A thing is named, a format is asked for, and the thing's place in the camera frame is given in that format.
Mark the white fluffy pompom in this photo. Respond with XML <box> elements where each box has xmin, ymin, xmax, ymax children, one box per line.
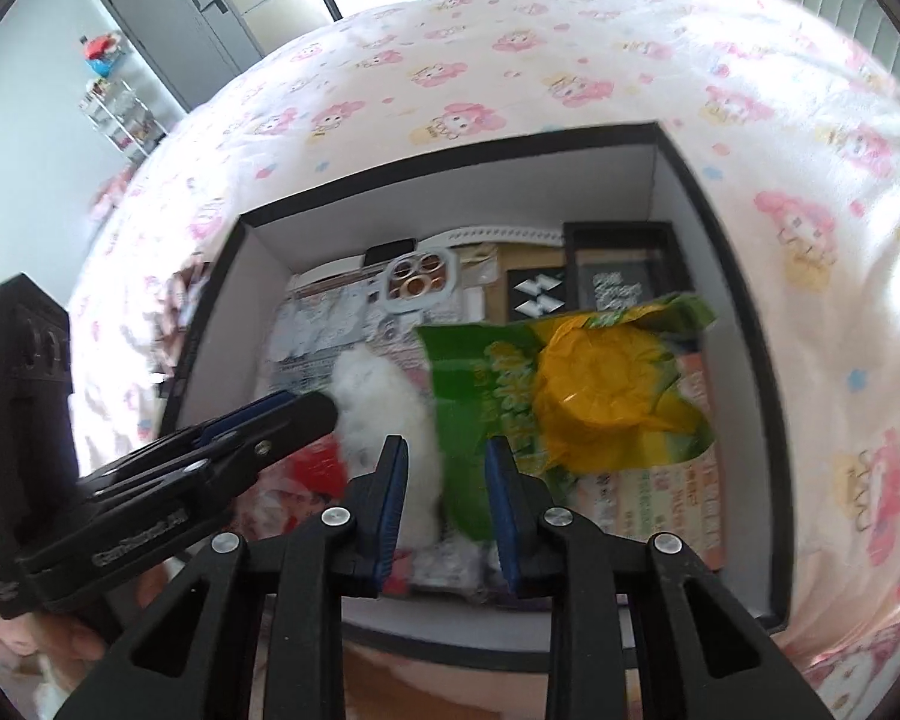
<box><xmin>330</xmin><ymin>349</ymin><xmax>447</xmax><ymax>548</ymax></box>

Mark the red blue plush toy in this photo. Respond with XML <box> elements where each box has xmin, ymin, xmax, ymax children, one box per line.
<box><xmin>81</xmin><ymin>32</ymin><xmax>126</xmax><ymax>81</ymax></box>

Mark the grey door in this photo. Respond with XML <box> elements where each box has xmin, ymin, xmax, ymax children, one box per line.
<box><xmin>94</xmin><ymin>0</ymin><xmax>263</xmax><ymax>113</ymax></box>

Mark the orange printed packet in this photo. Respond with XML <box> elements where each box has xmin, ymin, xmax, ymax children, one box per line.
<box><xmin>562</xmin><ymin>345</ymin><xmax>725</xmax><ymax>571</ymax></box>

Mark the clear printed phone case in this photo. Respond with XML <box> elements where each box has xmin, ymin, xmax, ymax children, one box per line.
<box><xmin>270</xmin><ymin>247</ymin><xmax>466</xmax><ymax>376</ymax></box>

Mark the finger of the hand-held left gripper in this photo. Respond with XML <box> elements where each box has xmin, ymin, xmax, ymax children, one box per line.
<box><xmin>17</xmin><ymin>392</ymin><xmax>341</xmax><ymax>602</ymax></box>
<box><xmin>75</xmin><ymin>390</ymin><xmax>302</xmax><ymax>500</ymax></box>

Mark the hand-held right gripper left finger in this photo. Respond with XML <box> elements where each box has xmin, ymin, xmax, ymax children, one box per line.
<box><xmin>55</xmin><ymin>433</ymin><xmax>411</xmax><ymax>720</ymax></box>

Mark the small black gift box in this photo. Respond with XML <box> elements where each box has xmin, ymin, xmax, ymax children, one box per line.
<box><xmin>562</xmin><ymin>221</ymin><xmax>691</xmax><ymax>316</ymax></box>

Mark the white perforated strap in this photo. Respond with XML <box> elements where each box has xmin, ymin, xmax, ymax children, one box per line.
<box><xmin>420</xmin><ymin>223</ymin><xmax>565</xmax><ymax>250</ymax></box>

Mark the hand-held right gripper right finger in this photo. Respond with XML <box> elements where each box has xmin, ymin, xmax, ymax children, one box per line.
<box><xmin>484</xmin><ymin>435</ymin><xmax>841</xmax><ymax>720</ymax></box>

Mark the black cardboard box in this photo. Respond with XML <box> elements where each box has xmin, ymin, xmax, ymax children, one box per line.
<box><xmin>157</xmin><ymin>120</ymin><xmax>796</xmax><ymax>672</ymax></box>

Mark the pink printed blanket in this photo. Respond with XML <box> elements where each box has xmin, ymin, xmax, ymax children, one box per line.
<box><xmin>67</xmin><ymin>0</ymin><xmax>900</xmax><ymax>720</ymax></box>

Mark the white wire rack shelf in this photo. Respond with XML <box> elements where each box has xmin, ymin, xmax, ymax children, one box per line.
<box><xmin>79</xmin><ymin>75</ymin><xmax>167</xmax><ymax>166</ymax></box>

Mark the black card with white zigzags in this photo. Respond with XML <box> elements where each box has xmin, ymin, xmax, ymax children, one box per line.
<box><xmin>506</xmin><ymin>268</ymin><xmax>567</xmax><ymax>320</ymax></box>

